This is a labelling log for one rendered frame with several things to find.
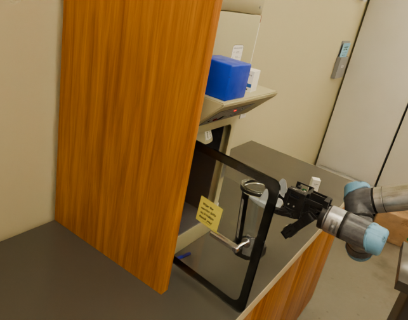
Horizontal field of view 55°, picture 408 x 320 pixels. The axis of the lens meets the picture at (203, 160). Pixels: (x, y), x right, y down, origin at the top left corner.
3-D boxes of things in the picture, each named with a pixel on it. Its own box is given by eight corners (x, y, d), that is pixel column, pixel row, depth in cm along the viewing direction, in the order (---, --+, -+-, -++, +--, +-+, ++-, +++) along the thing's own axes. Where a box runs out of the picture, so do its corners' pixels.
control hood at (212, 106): (179, 126, 105) (185, 90, 101) (240, 110, 131) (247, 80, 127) (214, 141, 100) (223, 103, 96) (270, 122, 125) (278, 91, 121)
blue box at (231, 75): (192, 90, 102) (198, 55, 99) (214, 87, 110) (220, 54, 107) (224, 101, 98) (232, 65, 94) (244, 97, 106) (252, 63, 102)
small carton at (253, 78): (233, 87, 114) (238, 67, 112) (240, 86, 118) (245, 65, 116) (249, 93, 112) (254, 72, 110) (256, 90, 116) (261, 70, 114)
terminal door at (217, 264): (165, 254, 122) (186, 134, 106) (243, 314, 105) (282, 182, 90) (163, 255, 121) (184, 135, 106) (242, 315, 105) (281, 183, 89)
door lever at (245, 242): (220, 230, 104) (222, 222, 103) (249, 249, 99) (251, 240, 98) (207, 237, 100) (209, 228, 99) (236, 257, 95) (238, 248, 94)
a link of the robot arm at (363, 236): (376, 262, 102) (379, 253, 95) (335, 242, 107) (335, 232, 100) (389, 235, 104) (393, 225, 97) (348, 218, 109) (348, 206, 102)
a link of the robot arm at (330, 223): (341, 230, 109) (332, 242, 102) (325, 223, 111) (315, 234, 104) (350, 207, 106) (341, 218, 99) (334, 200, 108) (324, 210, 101)
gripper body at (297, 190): (296, 179, 113) (336, 196, 107) (288, 205, 116) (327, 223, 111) (285, 186, 107) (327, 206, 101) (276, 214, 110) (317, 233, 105)
